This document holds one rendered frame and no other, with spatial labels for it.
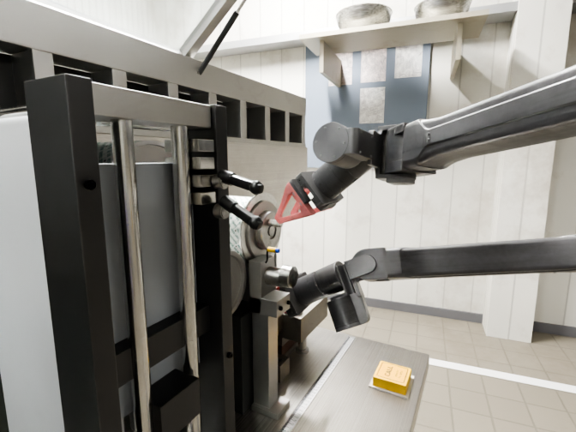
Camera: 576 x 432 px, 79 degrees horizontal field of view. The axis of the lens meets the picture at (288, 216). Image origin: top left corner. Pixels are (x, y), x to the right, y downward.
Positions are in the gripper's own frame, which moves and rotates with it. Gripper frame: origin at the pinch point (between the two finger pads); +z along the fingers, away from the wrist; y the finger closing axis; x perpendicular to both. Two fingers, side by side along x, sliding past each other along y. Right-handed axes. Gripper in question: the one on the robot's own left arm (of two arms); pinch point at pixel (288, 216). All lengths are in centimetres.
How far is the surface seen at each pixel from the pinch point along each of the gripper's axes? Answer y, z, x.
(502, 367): 202, 39, -134
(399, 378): 15.1, 8.3, -39.8
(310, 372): 11.2, 24.6, -29.4
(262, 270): -4.8, 8.0, -5.6
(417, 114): 259, -17, 48
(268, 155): 57, 22, 34
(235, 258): -8.1, 9.2, -1.4
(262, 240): -2.8, 5.8, -1.0
